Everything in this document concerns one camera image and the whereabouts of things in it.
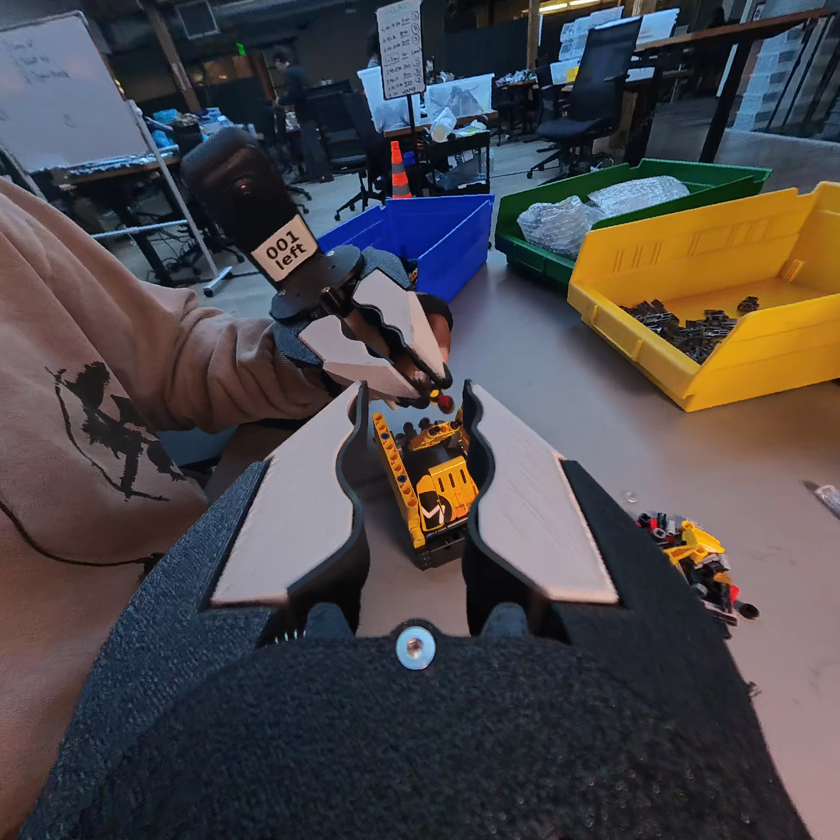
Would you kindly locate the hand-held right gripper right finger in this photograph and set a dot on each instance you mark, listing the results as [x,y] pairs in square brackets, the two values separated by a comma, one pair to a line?
[538,525]

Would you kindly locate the black office chair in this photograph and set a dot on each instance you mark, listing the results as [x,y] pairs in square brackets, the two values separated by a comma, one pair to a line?
[604,65]
[348,131]

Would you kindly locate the grey desk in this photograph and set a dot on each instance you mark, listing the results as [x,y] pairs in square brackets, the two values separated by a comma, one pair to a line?
[623,446]

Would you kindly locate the white notice board on pole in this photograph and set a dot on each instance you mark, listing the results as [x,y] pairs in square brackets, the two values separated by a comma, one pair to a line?
[400,52]

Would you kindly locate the yellow toy robot model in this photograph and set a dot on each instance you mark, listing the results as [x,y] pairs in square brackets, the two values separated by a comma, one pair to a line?
[439,485]

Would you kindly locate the green plastic bin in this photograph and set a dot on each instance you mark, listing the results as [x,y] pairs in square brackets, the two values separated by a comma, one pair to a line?
[531,259]

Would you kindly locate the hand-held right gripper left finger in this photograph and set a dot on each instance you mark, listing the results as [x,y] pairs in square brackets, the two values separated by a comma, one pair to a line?
[289,525]

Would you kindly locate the red pin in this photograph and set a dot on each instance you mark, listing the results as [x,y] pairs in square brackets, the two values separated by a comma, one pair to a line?
[446,402]

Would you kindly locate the wooden top table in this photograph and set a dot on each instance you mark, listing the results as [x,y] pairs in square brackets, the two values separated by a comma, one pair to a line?
[722,27]

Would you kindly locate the clear storage box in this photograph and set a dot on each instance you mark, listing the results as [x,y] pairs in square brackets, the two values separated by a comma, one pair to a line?
[459,95]

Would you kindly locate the pile of black red pins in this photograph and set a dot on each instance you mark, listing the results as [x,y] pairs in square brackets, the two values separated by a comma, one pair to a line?
[709,584]

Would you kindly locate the person's left hand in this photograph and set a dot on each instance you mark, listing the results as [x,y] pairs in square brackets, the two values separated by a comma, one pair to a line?
[384,338]

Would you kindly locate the clear bubble wrap bundle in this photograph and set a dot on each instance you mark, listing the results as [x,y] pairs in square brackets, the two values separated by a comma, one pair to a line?
[558,226]
[643,193]

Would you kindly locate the yellow bent beam piece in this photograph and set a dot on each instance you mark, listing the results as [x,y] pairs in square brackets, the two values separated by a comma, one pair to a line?
[695,541]

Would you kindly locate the black utility cart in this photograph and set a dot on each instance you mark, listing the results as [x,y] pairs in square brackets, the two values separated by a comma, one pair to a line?
[459,151]

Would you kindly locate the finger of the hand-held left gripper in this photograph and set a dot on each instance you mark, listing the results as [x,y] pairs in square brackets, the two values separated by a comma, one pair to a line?
[348,351]
[400,308]

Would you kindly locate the yellow plastic bin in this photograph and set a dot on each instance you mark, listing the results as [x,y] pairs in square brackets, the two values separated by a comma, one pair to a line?
[722,243]

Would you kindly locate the orange traffic cone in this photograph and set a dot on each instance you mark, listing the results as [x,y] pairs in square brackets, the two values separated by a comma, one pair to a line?
[401,177]

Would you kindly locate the blue plastic bin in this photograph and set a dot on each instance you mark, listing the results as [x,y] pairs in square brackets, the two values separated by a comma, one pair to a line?
[446,236]

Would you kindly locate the heap of grey connector pieces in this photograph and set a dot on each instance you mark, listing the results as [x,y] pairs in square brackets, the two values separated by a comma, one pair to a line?
[689,331]

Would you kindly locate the white whiteboard on stand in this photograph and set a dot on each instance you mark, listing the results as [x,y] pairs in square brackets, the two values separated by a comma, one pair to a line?
[59,98]

